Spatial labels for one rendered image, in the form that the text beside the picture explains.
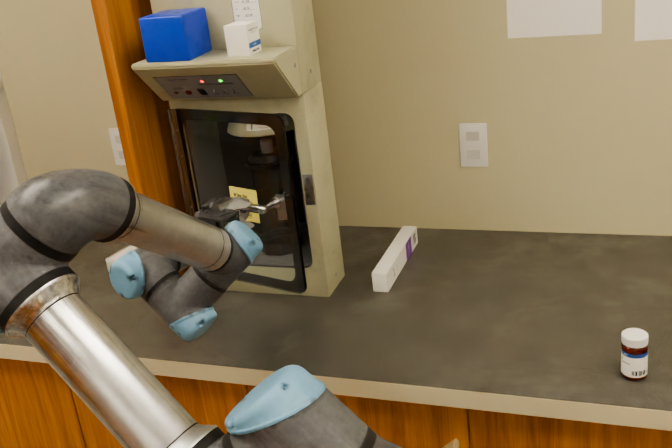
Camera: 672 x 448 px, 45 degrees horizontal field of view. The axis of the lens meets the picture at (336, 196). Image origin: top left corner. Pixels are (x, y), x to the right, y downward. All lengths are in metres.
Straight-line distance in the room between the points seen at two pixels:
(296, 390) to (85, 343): 0.28
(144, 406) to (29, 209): 0.29
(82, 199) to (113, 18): 0.73
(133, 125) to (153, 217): 0.62
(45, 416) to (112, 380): 1.00
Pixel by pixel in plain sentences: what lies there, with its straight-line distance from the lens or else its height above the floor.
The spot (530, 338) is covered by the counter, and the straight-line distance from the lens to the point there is 1.63.
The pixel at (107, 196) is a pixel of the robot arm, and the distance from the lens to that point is 1.11.
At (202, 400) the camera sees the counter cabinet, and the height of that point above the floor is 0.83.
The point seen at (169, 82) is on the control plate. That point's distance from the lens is 1.71.
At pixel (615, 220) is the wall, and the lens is 2.09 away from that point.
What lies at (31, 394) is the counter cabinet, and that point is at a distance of 2.04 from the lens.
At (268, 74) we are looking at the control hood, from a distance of 1.59.
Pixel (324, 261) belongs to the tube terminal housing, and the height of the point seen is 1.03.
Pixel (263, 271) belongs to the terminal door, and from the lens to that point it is 1.79.
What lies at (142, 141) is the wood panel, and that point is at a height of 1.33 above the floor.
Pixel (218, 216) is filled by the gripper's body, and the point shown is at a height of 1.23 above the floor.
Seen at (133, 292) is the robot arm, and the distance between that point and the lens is 1.44.
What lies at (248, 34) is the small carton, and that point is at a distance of 1.60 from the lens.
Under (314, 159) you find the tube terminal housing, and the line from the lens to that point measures 1.72.
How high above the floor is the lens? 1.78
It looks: 20 degrees down
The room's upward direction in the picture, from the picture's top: 7 degrees counter-clockwise
